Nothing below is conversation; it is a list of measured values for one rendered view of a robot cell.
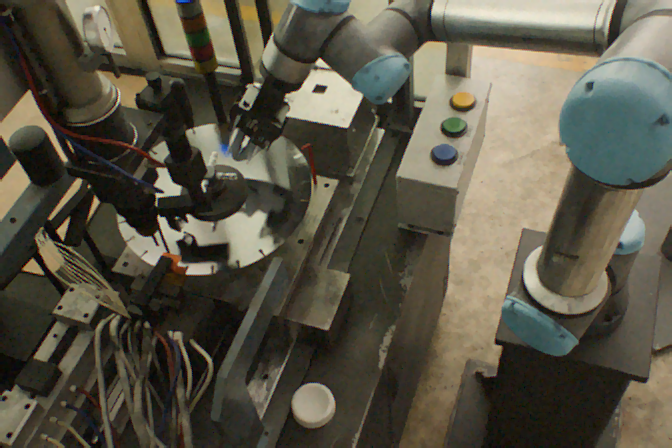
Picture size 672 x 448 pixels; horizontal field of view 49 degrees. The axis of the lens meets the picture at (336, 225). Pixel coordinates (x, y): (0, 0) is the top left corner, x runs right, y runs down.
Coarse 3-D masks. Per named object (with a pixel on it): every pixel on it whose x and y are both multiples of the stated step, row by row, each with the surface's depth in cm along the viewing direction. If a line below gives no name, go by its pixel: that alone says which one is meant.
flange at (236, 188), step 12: (216, 168) 125; (228, 168) 125; (228, 180) 123; (240, 180) 123; (180, 192) 123; (216, 192) 120; (228, 192) 121; (240, 192) 121; (216, 204) 120; (228, 204) 120; (204, 216) 120; (216, 216) 120
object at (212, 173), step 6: (216, 156) 122; (210, 162) 121; (210, 168) 119; (210, 174) 118; (216, 174) 119; (222, 174) 119; (228, 174) 119; (234, 174) 119; (204, 180) 118; (210, 180) 119; (216, 180) 120; (204, 186) 118; (210, 186) 120; (216, 186) 120
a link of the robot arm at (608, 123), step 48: (624, 48) 72; (576, 96) 72; (624, 96) 68; (576, 144) 75; (624, 144) 71; (576, 192) 84; (624, 192) 80; (576, 240) 89; (528, 288) 102; (576, 288) 97; (528, 336) 108; (576, 336) 104
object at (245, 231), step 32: (224, 128) 132; (160, 160) 129; (224, 160) 127; (256, 160) 127; (288, 160) 126; (256, 192) 122; (288, 192) 122; (192, 224) 119; (224, 224) 119; (256, 224) 118; (288, 224) 118; (160, 256) 116; (192, 256) 115; (224, 256) 115; (256, 256) 114
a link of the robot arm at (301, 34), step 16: (304, 0) 98; (320, 0) 97; (336, 0) 97; (288, 16) 101; (304, 16) 99; (320, 16) 98; (336, 16) 99; (288, 32) 101; (304, 32) 100; (320, 32) 99; (288, 48) 102; (304, 48) 102
